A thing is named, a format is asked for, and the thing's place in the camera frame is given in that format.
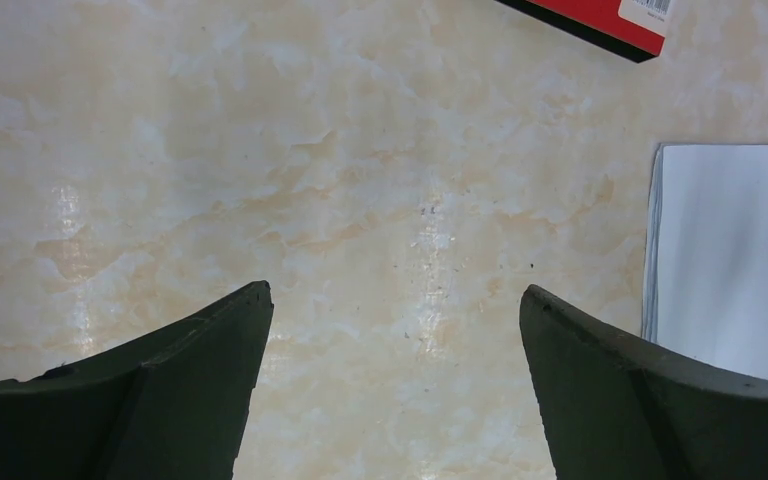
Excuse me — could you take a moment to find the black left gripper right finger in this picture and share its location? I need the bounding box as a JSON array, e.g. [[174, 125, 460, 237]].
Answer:
[[519, 284, 768, 479]]

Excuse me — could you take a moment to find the red and black folder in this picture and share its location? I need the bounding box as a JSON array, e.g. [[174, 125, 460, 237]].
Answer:
[[504, 0, 671, 63]]

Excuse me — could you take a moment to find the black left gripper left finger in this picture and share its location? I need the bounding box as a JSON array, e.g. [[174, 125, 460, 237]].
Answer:
[[0, 281, 274, 479]]

